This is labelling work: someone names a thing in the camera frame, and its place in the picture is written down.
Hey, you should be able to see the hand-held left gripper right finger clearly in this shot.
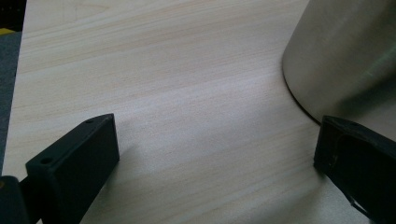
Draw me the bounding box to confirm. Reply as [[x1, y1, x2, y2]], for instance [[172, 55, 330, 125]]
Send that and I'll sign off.
[[313, 115, 396, 224]]

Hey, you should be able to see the steel tumbler with clear lid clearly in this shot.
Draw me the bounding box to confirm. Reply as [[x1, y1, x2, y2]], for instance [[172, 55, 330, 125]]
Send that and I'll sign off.
[[281, 0, 396, 143]]

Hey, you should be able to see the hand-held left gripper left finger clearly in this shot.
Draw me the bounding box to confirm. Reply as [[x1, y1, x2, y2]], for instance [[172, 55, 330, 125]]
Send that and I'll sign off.
[[25, 113, 120, 224]]

